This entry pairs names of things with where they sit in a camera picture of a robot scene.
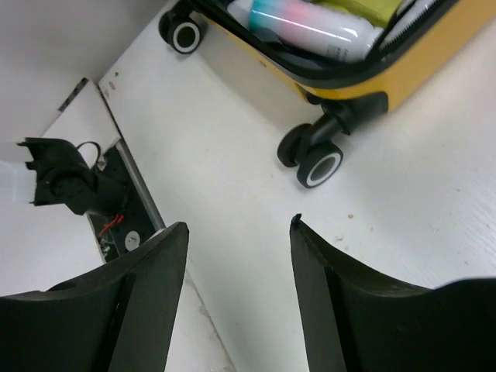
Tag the white bottle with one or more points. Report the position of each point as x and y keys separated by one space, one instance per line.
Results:
x=240 y=10

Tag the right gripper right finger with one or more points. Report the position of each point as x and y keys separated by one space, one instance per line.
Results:
x=355 y=318

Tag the yellow clothes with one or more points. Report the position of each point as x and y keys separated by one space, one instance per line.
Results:
x=377 y=12

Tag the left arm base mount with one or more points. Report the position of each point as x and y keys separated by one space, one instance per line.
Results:
x=137 y=218

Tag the pastel striped bottle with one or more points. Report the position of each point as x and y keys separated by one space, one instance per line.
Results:
x=327 y=32

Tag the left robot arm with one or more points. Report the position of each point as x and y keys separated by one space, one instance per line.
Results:
x=45 y=171

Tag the yellow hard-shell suitcase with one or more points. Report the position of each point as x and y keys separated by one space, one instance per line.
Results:
x=419 y=39

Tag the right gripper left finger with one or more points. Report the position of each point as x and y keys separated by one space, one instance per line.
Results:
x=117 y=317

